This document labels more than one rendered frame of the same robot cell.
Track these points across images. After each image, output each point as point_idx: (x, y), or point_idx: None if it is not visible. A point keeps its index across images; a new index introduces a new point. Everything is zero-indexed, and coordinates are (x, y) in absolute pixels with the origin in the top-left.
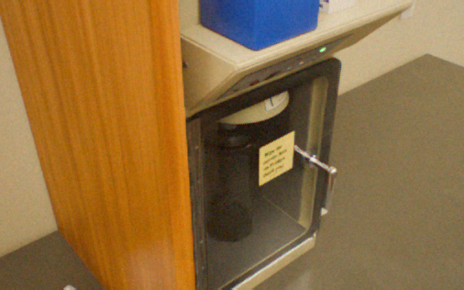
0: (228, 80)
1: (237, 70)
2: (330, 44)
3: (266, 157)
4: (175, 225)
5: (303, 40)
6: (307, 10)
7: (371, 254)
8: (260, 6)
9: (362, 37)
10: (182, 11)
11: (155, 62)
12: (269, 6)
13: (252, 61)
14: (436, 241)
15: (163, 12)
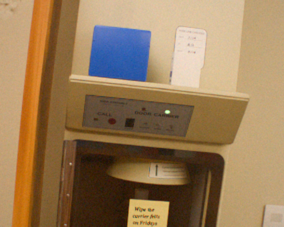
0: (70, 89)
1: (70, 79)
2: (171, 107)
3: (136, 211)
4: (18, 182)
5: (128, 82)
6: (135, 64)
7: None
8: (95, 47)
9: (228, 130)
10: (79, 64)
11: (26, 60)
12: (101, 49)
13: (82, 77)
14: None
15: (37, 34)
